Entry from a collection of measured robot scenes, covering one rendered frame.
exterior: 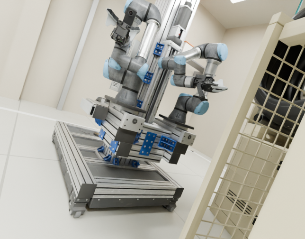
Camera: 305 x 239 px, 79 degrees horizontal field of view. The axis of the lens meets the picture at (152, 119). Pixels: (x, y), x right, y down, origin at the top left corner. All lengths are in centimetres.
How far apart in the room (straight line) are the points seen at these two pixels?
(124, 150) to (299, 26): 101
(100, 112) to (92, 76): 294
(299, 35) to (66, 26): 394
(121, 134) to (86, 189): 36
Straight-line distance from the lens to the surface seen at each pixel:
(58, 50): 407
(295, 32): 39
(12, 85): 388
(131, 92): 121
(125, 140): 115
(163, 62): 129
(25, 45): 384
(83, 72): 414
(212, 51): 148
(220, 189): 202
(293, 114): 91
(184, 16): 157
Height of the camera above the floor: 78
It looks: 5 degrees down
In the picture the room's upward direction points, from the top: 21 degrees clockwise
